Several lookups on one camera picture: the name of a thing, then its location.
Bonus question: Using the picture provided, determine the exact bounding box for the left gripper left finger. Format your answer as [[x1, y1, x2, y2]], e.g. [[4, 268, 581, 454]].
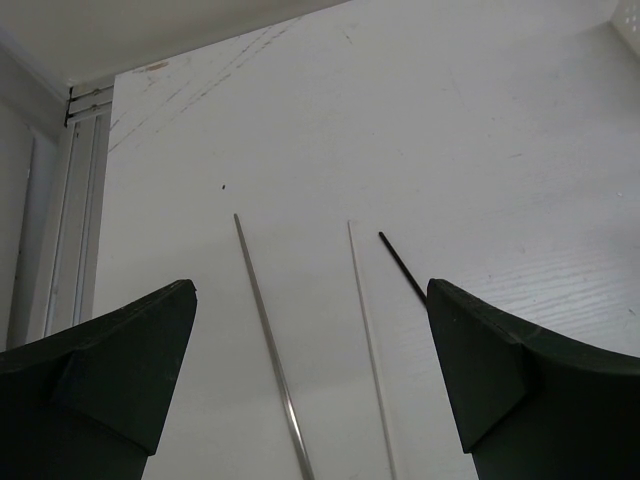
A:
[[1, 279, 197, 479]]

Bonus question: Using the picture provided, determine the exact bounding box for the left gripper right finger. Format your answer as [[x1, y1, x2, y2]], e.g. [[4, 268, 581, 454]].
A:
[[426, 279, 639, 479]]

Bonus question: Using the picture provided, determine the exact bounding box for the white plastic chopstick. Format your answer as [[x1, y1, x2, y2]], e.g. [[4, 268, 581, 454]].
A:
[[347, 220, 399, 480]]

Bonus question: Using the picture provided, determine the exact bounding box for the black chopstick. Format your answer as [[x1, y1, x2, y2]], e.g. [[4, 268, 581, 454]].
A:
[[378, 231, 427, 307]]

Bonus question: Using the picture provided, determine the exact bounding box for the silver metal chopstick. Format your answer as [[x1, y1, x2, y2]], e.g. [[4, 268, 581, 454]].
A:
[[233, 213, 315, 480]]

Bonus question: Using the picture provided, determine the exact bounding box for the white rectangular bin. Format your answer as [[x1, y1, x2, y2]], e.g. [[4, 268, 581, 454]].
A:
[[611, 0, 640, 54]]

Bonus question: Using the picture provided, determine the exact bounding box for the aluminium frame rail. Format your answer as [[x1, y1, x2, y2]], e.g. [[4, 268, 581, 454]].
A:
[[33, 77, 115, 339]]

